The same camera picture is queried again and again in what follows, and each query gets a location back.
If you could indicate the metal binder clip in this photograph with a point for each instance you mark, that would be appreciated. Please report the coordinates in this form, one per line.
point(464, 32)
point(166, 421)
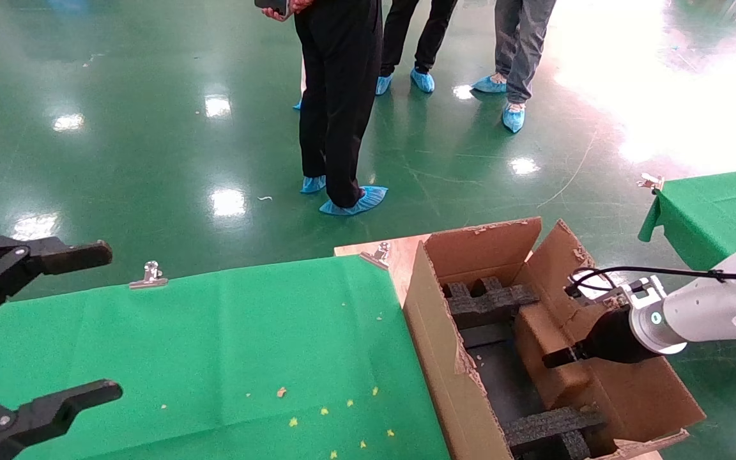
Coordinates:
point(650, 183)
point(149, 276)
point(375, 255)

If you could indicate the bystander hand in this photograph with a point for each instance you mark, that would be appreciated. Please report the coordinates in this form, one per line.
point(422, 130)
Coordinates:
point(301, 5)

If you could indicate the person in black trousers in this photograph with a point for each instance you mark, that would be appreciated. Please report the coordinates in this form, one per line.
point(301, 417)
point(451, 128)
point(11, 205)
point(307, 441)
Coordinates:
point(400, 32)
point(342, 96)

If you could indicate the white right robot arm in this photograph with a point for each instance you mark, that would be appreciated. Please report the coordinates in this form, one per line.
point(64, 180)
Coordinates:
point(726, 300)

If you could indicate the person yellow shirt grey jeans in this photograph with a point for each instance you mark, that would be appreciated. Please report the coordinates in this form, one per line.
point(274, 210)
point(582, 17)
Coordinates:
point(524, 45)

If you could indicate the large open brown carton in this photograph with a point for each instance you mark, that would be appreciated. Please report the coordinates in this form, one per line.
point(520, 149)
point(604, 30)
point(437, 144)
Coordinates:
point(636, 396)

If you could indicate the small taped cardboard box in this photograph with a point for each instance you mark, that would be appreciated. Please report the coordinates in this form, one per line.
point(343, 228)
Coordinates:
point(537, 332)

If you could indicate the black smartphone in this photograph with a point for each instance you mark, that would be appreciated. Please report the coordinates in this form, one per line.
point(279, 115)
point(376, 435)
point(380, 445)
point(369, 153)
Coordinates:
point(273, 5)

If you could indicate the green table cloth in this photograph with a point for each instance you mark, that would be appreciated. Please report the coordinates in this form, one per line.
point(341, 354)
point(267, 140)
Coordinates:
point(719, 204)
point(214, 345)

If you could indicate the dark grey block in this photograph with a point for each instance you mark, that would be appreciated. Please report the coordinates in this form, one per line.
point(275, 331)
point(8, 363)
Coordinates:
point(502, 377)

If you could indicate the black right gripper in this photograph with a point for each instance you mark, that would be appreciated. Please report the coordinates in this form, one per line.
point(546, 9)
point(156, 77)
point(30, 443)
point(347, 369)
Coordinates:
point(611, 338)

